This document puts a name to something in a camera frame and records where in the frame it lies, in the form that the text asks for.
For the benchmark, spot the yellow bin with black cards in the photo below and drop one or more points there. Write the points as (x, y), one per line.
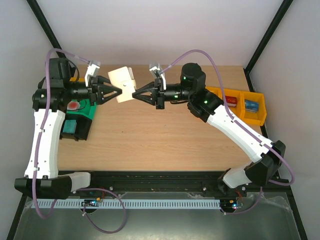
(215, 90)

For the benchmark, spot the green bin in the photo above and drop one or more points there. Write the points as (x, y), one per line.
(85, 109)

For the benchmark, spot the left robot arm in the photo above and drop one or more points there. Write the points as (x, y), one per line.
(50, 101)

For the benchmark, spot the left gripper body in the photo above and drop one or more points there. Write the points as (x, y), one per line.
(92, 91)

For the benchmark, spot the black frame post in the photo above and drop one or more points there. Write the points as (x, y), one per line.
(276, 20)
(42, 20)

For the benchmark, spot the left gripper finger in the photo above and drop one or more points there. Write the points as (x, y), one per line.
(106, 83)
(109, 95)

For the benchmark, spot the red card stack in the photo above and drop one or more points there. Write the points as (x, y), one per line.
(232, 101)

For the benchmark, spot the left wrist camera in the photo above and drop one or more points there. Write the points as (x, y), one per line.
(91, 72)

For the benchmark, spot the white card holder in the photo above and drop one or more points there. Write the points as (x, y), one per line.
(123, 79)

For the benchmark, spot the holder with red card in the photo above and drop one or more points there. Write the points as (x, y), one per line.
(73, 106)

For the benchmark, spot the right black frame post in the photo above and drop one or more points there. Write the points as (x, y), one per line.
(276, 20)

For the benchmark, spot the yellow bin far left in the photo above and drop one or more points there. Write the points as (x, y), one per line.
(74, 79)

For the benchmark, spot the left black frame post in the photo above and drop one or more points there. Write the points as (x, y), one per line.
(42, 20)

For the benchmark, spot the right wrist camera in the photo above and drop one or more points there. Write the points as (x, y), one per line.
(157, 72)

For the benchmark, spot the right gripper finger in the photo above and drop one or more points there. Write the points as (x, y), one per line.
(146, 97)
(148, 88)

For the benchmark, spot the white slotted cable duct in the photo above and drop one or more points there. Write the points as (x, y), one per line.
(135, 204)

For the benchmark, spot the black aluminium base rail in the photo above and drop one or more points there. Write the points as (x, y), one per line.
(206, 183)

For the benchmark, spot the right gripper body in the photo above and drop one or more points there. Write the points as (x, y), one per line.
(160, 92)

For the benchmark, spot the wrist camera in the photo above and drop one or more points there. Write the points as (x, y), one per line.
(157, 72)
(91, 72)

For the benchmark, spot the yellow bin with blue cards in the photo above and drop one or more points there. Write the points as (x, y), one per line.
(259, 117)

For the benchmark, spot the teal holder in black bin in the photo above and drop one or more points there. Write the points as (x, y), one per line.
(69, 126)

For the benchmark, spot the blue card stack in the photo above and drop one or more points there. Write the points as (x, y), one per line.
(251, 106)

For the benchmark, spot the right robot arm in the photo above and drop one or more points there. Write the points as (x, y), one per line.
(265, 155)

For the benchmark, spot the yellow bin with red cards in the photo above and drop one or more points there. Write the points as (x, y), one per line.
(239, 110)

